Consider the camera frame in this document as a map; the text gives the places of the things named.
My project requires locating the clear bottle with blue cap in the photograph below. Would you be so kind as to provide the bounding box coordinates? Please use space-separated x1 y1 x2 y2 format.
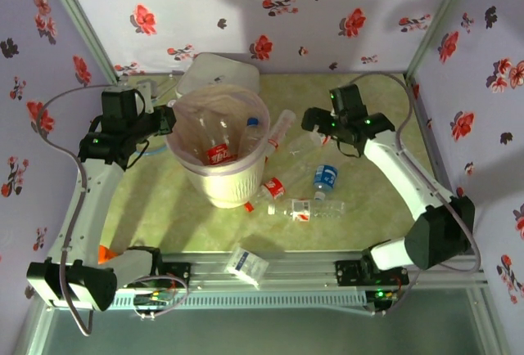
237 116 263 158

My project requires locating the grey left arm cable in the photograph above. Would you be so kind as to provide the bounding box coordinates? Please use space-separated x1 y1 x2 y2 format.
35 83 124 338

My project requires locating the pink plastic bin liner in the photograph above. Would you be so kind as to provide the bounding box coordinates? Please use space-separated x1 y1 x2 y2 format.
165 84 272 176

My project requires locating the slim clear bottle red band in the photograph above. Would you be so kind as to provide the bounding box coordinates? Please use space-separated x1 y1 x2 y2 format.
264 109 297 160

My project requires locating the aluminium frame post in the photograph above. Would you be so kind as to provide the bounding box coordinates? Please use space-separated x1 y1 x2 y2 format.
404 0 481 82
36 0 122 85

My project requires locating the white bin lid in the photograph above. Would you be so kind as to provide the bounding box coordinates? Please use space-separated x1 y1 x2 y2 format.
175 52 262 101

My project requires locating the clear bottle red white label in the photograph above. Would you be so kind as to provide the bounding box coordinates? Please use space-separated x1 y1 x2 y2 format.
267 198 346 223

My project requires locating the green circuit board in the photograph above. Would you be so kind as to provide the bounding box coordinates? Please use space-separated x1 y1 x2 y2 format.
133 291 175 309

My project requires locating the white plastic bin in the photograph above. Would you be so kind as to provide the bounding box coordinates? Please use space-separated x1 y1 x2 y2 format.
165 84 272 209

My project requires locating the blue label water bottle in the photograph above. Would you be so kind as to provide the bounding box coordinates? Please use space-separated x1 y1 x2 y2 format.
312 163 340 201

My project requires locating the red label cola bottle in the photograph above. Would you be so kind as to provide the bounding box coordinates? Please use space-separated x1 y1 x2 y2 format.
196 111 241 167
244 176 304 213

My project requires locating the crushed clear plastic bottle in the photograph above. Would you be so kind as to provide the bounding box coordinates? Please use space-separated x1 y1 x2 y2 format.
286 132 328 168

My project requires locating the orange plastic piece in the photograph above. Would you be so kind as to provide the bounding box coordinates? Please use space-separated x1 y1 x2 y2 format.
97 244 120 266

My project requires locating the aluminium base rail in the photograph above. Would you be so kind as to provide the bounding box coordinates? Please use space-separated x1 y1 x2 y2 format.
110 250 486 311

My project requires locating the white cardboard box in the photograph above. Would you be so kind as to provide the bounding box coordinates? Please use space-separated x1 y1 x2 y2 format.
224 247 270 286

